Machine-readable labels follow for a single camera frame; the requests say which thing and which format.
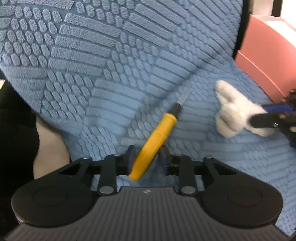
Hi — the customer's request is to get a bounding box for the white plush toy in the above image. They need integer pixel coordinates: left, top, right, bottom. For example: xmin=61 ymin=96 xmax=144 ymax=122
xmin=215 ymin=80 xmax=275 ymax=138

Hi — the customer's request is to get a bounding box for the yellow handled screwdriver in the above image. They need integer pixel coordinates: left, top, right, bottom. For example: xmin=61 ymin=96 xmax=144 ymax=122
xmin=129 ymin=87 xmax=191 ymax=181

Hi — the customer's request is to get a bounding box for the pink storage box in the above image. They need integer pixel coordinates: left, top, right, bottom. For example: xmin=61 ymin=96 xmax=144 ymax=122
xmin=235 ymin=15 xmax=295 ymax=102

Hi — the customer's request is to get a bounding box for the blue textured sofa cover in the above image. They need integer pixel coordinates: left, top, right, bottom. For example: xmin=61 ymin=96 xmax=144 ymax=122
xmin=1 ymin=1 xmax=295 ymax=234

